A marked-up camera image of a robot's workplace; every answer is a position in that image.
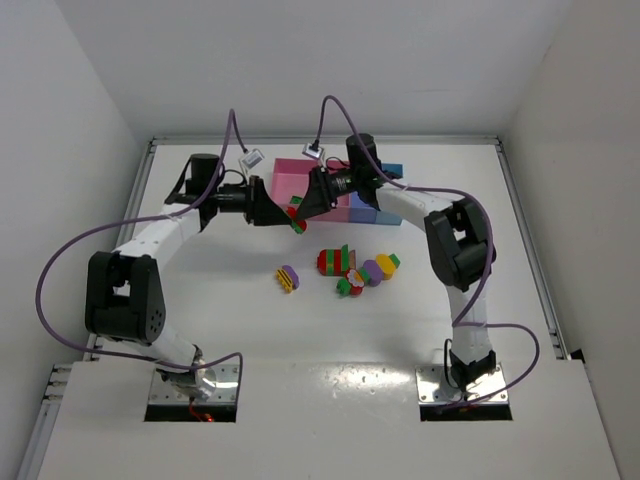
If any red green striped lego stack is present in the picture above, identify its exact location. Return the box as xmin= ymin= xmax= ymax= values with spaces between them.
xmin=286 ymin=206 xmax=307 ymax=234

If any red green lego block cluster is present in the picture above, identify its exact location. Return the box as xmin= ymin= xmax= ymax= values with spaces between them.
xmin=316 ymin=244 xmax=356 ymax=277

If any purple yellow lego stack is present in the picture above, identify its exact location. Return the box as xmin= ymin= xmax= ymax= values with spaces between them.
xmin=275 ymin=265 xmax=300 ymax=293

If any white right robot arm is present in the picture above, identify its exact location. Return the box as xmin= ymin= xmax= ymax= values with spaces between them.
xmin=297 ymin=134 xmax=497 ymax=391

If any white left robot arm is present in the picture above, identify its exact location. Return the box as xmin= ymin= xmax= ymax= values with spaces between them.
xmin=85 ymin=153 xmax=291 ymax=390

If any pink and blue sorting tray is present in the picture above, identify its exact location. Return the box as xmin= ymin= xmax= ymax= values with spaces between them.
xmin=270 ymin=158 xmax=402 ymax=226

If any white flower lego piece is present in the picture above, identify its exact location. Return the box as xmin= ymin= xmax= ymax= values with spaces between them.
xmin=345 ymin=269 xmax=365 ymax=288

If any green lego brick bottom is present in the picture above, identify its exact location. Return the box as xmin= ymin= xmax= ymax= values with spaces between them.
xmin=336 ymin=278 xmax=352 ymax=297

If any green square lego brick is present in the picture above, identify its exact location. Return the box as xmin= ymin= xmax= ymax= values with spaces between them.
xmin=389 ymin=254 xmax=401 ymax=267

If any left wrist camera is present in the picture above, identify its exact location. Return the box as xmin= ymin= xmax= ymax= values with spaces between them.
xmin=239 ymin=149 xmax=264 ymax=170

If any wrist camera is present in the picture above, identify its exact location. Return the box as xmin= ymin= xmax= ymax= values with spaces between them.
xmin=302 ymin=143 xmax=324 ymax=160
xmin=239 ymin=149 xmax=264 ymax=170

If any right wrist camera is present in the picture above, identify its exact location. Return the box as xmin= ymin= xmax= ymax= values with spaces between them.
xmin=302 ymin=143 xmax=324 ymax=160

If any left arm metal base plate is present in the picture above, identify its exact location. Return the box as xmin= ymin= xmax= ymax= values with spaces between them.
xmin=148 ymin=364 xmax=240 ymax=405

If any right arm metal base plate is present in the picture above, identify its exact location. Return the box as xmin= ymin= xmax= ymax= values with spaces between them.
xmin=415 ymin=363 xmax=510 ymax=405

